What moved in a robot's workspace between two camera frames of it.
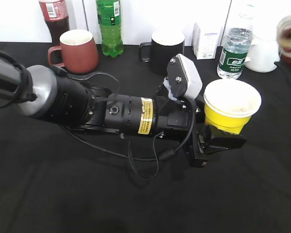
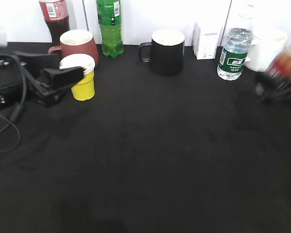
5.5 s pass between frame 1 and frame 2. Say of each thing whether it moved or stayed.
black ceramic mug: stayed
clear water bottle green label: stayed
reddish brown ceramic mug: stayed
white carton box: stayed
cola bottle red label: stayed
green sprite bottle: stayed
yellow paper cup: moved
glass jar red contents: moved
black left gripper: moved
